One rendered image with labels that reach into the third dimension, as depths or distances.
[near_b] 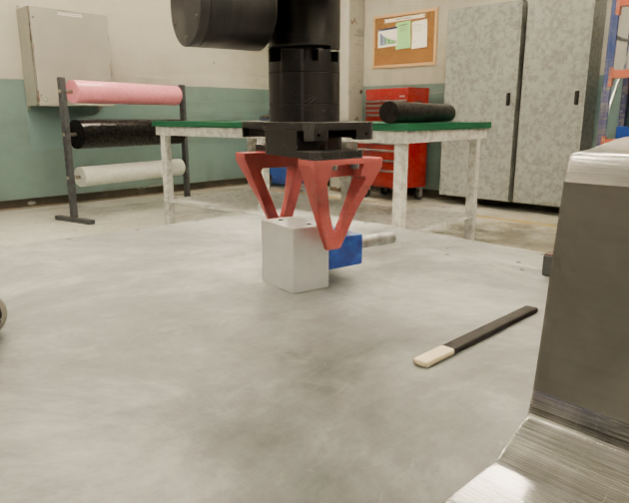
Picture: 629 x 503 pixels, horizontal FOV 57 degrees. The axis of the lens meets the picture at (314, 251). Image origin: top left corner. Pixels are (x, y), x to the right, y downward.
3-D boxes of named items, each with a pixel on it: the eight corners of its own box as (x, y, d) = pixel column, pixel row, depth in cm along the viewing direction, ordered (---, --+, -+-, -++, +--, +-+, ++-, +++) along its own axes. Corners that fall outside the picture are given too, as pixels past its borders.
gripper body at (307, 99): (307, 149, 41) (307, 40, 40) (240, 143, 50) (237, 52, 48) (375, 146, 45) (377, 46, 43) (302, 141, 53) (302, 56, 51)
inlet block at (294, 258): (373, 258, 58) (375, 206, 57) (409, 269, 54) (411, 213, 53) (262, 280, 50) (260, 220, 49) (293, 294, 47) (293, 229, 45)
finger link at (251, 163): (277, 248, 47) (275, 130, 44) (236, 234, 52) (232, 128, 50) (343, 238, 50) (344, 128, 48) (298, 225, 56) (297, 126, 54)
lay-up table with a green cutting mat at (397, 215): (253, 214, 568) (250, 107, 545) (482, 249, 418) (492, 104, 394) (155, 231, 484) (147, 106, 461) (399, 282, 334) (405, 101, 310)
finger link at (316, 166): (314, 260, 42) (314, 131, 40) (265, 244, 48) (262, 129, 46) (382, 249, 46) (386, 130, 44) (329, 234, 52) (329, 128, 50)
